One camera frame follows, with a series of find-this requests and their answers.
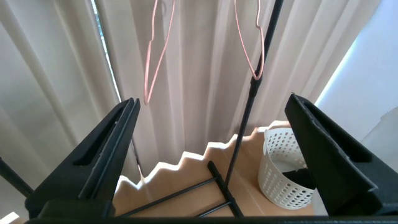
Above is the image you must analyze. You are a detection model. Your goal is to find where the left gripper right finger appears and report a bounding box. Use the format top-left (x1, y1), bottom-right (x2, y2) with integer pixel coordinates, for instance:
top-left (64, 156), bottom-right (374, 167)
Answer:
top-left (284, 92), bottom-right (398, 217)

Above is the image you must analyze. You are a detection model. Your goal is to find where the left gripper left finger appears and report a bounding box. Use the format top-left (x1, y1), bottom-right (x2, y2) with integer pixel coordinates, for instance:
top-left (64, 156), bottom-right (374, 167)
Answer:
top-left (24, 97), bottom-right (142, 219)

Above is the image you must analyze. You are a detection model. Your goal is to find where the white laundry basket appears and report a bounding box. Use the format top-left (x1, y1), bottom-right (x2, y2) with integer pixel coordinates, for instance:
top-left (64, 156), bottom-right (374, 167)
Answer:
top-left (257, 127), bottom-right (317, 210)

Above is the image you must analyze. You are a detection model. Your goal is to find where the black clothes rack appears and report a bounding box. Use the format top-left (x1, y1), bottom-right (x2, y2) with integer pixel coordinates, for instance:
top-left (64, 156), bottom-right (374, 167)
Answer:
top-left (0, 0), bottom-right (285, 219)

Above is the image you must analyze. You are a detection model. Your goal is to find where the pink clothes hanger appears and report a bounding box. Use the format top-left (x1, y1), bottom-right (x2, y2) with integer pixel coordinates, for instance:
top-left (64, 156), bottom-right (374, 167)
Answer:
top-left (233, 0), bottom-right (266, 81)
top-left (143, 0), bottom-right (177, 106)

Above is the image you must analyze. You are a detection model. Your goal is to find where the beige curtain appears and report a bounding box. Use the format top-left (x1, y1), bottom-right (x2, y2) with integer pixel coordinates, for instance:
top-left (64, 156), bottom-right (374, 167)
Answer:
top-left (0, 0), bottom-right (382, 216)

